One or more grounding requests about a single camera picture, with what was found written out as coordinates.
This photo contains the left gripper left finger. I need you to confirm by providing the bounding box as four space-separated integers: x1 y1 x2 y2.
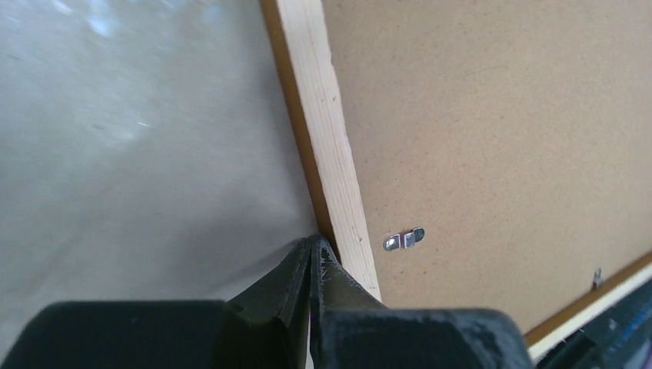
2 238 311 368

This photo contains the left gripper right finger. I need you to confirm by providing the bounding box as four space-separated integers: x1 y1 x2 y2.
309 235 533 368

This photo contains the orange wooden picture frame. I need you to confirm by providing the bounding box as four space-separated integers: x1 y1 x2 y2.
261 1 651 368

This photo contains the brown backing board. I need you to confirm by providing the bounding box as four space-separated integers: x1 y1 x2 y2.
323 1 651 331

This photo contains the dark network switch box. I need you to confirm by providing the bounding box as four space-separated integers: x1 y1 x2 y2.
536 281 651 368

